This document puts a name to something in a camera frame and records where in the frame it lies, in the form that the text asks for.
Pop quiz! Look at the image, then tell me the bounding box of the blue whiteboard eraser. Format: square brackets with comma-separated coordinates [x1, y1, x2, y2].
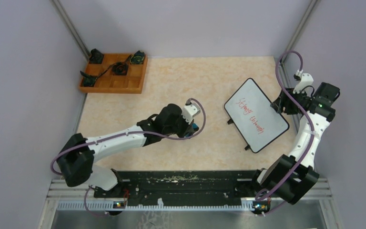
[186, 123, 200, 137]

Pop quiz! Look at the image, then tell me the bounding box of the small black-framed whiteboard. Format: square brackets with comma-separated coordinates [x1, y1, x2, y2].
[224, 78, 290, 154]

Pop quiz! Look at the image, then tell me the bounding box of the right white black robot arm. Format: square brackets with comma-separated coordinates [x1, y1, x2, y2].
[249, 83, 340, 205]

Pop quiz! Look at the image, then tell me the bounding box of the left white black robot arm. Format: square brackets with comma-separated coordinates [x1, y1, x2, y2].
[51, 102, 203, 198]

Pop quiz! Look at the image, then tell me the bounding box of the orange wooden compartment tray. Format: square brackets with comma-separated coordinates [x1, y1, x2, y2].
[78, 53, 148, 94]

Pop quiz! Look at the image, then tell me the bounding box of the dark object tray top-right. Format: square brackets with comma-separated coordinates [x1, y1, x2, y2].
[130, 51, 146, 65]

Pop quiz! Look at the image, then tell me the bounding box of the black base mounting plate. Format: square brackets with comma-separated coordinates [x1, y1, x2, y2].
[91, 170, 261, 198]

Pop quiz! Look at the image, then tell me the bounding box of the dark object tray centre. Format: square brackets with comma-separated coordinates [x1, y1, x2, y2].
[111, 62, 129, 76]

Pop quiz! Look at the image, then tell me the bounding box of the dark object tray bottom-left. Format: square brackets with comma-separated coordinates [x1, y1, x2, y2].
[80, 71, 98, 87]

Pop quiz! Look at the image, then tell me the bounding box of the dark object tray top-left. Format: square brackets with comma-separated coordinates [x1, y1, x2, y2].
[89, 49, 104, 64]

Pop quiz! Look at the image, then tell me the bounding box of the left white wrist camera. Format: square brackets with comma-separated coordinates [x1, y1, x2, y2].
[182, 100, 201, 124]

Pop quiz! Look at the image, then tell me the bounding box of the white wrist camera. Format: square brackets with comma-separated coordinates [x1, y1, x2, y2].
[293, 73, 314, 94]
[182, 100, 201, 124]

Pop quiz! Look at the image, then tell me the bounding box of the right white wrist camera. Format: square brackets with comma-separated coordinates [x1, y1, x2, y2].
[293, 73, 314, 94]

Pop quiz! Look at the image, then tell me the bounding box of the aluminium frame rail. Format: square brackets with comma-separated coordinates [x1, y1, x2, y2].
[45, 178, 334, 212]

